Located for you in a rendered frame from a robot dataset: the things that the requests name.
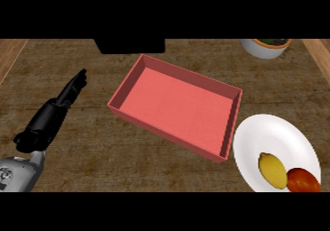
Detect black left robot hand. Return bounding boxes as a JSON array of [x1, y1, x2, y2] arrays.
[[11, 69, 89, 154]]

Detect white oval plate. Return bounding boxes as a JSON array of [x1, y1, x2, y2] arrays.
[[231, 113, 322, 193]]

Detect yellow lemon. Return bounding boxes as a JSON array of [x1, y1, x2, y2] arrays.
[[257, 152, 288, 190]]

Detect red open cardboard box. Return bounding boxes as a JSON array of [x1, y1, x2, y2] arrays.
[[105, 53, 243, 164]]

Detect black box appliance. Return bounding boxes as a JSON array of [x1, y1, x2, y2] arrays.
[[91, 38, 166, 55]]

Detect white potted plant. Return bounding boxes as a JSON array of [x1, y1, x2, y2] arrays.
[[240, 38, 293, 60]]

